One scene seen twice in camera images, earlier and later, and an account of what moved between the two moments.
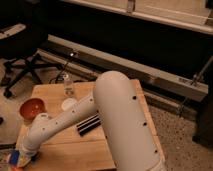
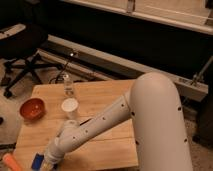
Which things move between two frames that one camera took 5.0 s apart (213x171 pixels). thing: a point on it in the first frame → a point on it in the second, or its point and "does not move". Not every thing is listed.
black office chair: (18, 40) does not move
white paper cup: (68, 104) does not move
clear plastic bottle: (68, 85) does not move
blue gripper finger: (14, 157) → (37, 162)
